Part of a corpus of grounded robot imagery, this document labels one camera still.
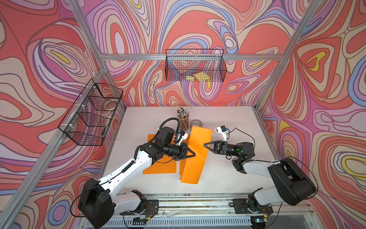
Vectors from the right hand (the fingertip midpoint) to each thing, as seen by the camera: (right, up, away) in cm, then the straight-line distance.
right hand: (204, 150), depth 69 cm
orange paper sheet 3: (-19, -5, -6) cm, 21 cm away
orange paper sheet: (-5, -8, +2) cm, 10 cm away
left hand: (-4, -3, -1) cm, 5 cm away
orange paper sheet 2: (-11, -5, -3) cm, 12 cm away
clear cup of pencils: (-11, +19, +23) cm, 31 cm away
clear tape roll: (-1, +13, +38) cm, 40 cm away
